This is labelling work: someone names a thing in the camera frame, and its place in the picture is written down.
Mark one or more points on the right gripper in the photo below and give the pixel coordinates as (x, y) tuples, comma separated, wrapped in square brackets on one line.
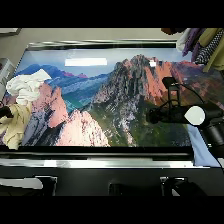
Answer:
[(165, 115)]

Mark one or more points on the cream garment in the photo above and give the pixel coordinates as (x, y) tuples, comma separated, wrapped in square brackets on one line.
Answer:
[(15, 128)]

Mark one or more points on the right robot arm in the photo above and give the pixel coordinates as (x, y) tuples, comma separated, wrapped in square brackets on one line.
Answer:
[(213, 128)]

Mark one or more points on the light blue garment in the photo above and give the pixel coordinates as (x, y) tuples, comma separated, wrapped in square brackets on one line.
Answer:
[(201, 150)]

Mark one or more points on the yellow-green garment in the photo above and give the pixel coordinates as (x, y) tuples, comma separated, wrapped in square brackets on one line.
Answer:
[(216, 60)]

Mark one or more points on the white garment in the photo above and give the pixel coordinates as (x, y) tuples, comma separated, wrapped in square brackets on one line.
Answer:
[(183, 40), (28, 85)]

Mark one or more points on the purple garment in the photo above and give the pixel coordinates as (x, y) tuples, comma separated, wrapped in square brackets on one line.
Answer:
[(193, 41)]

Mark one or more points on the dark dotted garment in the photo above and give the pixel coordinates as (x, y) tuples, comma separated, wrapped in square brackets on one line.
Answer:
[(210, 50)]

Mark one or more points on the olive garment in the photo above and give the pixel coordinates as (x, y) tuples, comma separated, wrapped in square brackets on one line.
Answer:
[(208, 36)]

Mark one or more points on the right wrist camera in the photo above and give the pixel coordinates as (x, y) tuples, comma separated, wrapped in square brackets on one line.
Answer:
[(170, 83)]

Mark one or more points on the silver frame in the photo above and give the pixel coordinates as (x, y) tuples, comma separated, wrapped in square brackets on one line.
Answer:
[(100, 163)]

